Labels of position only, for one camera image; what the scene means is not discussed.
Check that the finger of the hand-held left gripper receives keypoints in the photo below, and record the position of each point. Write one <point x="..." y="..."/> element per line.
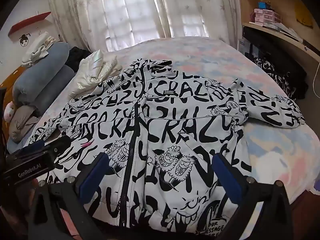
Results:
<point x="37" y="145"/>
<point x="62" y="143"/>

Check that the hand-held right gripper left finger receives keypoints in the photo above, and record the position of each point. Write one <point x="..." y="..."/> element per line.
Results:
<point x="93" y="175"/>

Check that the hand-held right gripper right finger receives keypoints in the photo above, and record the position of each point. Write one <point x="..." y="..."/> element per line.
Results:
<point x="228" y="180"/>

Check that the black and white printed jacket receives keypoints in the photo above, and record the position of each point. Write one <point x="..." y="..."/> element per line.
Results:
<point x="180" y="130"/>

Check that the folded white clothes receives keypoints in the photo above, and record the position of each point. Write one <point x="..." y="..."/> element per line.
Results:
<point x="37" y="50"/>

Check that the beige pillow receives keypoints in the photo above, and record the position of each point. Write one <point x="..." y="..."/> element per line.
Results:
<point x="22" y="122"/>

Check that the pink plush toy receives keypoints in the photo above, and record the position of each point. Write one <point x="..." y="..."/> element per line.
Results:
<point x="10" y="111"/>

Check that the blue-grey pillow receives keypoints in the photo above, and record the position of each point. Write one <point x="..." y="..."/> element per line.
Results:
<point x="53" y="90"/>
<point x="42" y="67"/>

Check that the shiny cream pillow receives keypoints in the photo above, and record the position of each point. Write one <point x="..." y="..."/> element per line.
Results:
<point x="95" y="72"/>

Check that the black clothing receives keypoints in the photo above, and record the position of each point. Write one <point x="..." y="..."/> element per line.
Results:
<point x="78" y="56"/>

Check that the bed with pastel sheet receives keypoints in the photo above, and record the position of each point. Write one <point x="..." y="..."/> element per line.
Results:
<point x="200" y="52"/>

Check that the black bag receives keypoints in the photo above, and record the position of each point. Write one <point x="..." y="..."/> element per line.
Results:
<point x="275" y="55"/>

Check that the blue and white box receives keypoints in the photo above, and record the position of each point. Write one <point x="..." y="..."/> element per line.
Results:
<point x="241" y="45"/>

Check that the white floral sheer curtain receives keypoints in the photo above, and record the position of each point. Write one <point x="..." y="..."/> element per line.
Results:
<point x="140" y="10"/>

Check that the stack of papers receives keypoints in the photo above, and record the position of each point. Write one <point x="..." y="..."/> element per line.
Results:
<point x="285" y="31"/>

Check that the pink storage boxes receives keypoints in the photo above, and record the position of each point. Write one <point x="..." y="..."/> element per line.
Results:
<point x="267" y="16"/>

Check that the small blue box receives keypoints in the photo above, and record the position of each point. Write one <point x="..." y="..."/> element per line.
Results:
<point x="262" y="5"/>

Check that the yellow bag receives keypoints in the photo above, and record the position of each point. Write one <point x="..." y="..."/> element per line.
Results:
<point x="303" y="15"/>

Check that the cartoon face wall sticker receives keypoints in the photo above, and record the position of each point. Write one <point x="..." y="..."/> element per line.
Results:
<point x="25" y="40"/>

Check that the red wall shelf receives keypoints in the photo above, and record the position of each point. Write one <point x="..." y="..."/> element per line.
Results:
<point x="27" y="23"/>

